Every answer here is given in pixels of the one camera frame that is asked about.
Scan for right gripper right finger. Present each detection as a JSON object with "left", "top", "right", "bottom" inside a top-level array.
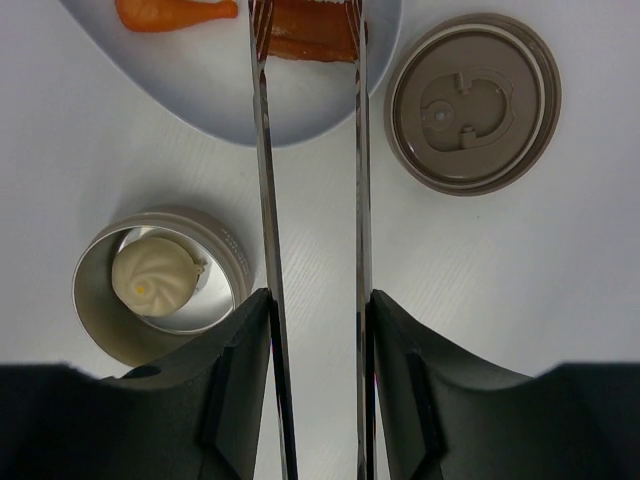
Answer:
[{"left": 371, "top": 290, "right": 639, "bottom": 479}]

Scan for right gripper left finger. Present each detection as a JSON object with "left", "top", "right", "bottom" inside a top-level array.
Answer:
[{"left": 1, "top": 289, "right": 270, "bottom": 479}]

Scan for round metal lunch box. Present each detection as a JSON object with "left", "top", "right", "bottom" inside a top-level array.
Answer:
[{"left": 72, "top": 205, "right": 254, "bottom": 367}]

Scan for beige bun toy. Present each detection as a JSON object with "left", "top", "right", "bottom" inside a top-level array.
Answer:
[{"left": 111, "top": 237, "right": 204, "bottom": 317}]

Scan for orange sausage toy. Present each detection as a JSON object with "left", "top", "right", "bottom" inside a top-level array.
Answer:
[{"left": 248, "top": 1, "right": 368, "bottom": 64}]

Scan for metal tongs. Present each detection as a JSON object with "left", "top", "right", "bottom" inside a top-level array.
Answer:
[{"left": 248, "top": 1, "right": 377, "bottom": 479}]

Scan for white oval plate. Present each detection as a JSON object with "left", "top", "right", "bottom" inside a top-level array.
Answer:
[{"left": 59, "top": 0, "right": 404, "bottom": 148}]

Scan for orange carrot piece toy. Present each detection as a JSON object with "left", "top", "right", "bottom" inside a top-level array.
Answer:
[{"left": 115, "top": 0, "right": 238, "bottom": 33}]

